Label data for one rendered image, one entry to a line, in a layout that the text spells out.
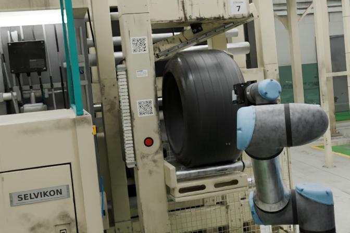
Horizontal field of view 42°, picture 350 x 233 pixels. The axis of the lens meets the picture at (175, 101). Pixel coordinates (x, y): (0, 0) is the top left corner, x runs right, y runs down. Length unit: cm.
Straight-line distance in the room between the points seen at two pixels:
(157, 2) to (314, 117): 139
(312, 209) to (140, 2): 118
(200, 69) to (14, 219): 110
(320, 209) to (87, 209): 73
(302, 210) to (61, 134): 80
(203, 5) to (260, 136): 139
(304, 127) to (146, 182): 110
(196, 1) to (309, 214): 135
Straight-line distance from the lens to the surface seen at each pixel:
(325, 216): 155
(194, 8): 246
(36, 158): 123
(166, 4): 242
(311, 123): 120
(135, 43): 209
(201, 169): 211
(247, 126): 119
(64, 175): 123
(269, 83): 159
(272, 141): 120
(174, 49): 253
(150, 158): 212
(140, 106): 209
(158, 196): 216
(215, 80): 200
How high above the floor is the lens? 134
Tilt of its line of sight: 3 degrees down
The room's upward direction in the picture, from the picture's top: 5 degrees counter-clockwise
